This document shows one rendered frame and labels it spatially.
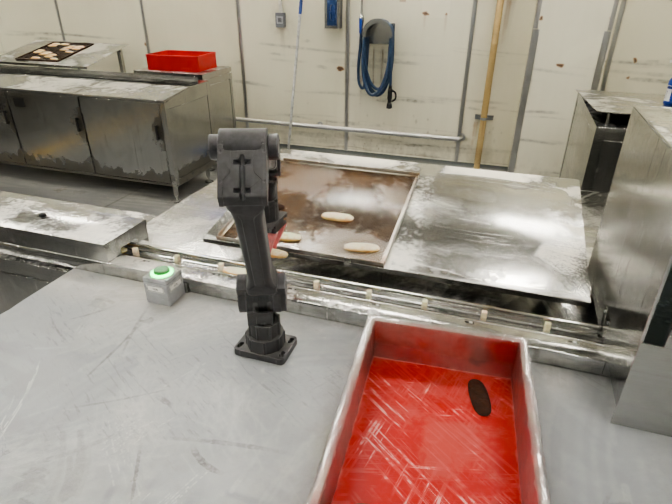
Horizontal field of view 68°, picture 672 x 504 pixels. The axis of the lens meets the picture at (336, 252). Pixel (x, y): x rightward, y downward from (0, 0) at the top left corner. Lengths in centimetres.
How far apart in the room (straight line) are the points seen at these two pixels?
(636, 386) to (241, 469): 71
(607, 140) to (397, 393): 204
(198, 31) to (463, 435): 508
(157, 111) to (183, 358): 297
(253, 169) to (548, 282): 83
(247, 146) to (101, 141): 363
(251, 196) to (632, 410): 78
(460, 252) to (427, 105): 356
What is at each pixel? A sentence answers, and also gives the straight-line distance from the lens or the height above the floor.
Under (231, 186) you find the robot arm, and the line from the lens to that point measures 78.
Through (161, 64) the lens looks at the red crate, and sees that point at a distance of 490.
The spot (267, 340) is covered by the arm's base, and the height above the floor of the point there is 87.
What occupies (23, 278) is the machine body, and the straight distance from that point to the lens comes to 180.
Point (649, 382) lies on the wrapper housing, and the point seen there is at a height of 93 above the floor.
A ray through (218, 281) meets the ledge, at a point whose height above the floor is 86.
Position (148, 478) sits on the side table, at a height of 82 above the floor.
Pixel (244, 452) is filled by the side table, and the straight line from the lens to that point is 95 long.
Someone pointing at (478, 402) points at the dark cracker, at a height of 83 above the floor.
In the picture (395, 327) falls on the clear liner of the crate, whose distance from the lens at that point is 106.
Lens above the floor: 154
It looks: 28 degrees down
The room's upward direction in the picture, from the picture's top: straight up
